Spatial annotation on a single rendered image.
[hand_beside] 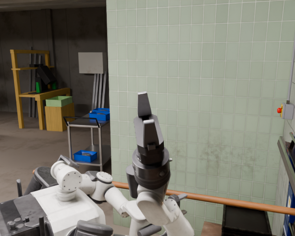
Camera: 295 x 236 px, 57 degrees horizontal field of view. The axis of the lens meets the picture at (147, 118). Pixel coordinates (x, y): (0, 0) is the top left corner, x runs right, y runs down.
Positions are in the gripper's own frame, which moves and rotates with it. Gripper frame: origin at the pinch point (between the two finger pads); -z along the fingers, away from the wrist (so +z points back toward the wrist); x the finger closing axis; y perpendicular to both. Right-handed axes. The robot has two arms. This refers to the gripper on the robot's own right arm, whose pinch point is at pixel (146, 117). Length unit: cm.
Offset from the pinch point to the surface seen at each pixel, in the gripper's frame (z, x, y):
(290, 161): 48, 23, 56
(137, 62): 74, 190, 10
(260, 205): 71, 22, 47
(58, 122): 352, 518, -184
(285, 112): 82, 97, 103
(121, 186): 76, 48, -13
